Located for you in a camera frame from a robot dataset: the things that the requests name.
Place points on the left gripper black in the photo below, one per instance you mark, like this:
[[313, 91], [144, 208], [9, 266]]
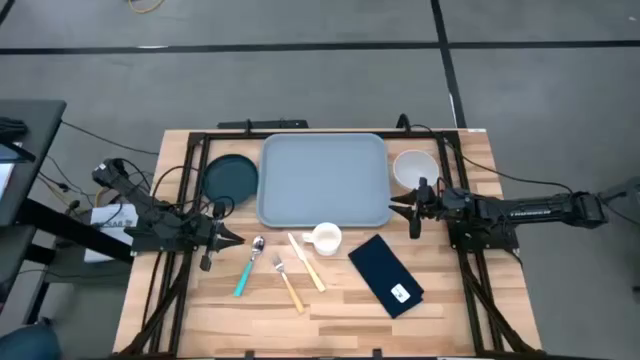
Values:
[[207, 235]]

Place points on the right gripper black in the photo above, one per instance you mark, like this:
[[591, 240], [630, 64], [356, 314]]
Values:
[[430, 205]]

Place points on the white ribbed bowl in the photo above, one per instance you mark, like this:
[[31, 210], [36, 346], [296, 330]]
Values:
[[415, 167]]

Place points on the dark teal plate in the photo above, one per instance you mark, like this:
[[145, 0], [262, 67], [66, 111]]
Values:
[[230, 177]]

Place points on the navy napkin with white label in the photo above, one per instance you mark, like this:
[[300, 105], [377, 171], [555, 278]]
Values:
[[380, 272]]

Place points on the white mug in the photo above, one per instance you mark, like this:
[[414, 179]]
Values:
[[326, 239]]

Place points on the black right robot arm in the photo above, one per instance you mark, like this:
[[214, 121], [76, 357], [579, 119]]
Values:
[[530, 207]]

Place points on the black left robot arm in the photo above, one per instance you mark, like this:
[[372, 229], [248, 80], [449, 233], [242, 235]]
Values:
[[130, 187]]

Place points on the grey plastic tray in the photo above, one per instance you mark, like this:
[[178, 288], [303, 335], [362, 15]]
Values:
[[325, 180]]

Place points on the black bar behind table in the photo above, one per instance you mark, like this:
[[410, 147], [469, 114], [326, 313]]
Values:
[[260, 124]]

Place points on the white labelled box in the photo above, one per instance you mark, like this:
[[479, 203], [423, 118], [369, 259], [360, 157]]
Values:
[[107, 220]]

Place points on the grey metal stand leg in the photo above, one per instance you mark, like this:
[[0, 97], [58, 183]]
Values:
[[625, 187]]

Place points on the blue chair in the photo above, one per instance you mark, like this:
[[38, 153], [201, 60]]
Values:
[[27, 345]]

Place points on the black side desk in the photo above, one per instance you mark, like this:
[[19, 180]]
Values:
[[35, 120]]

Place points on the black bundle on desk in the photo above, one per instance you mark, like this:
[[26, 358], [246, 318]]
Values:
[[11, 129]]

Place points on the black metal table frame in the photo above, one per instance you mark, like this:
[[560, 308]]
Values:
[[230, 135]]

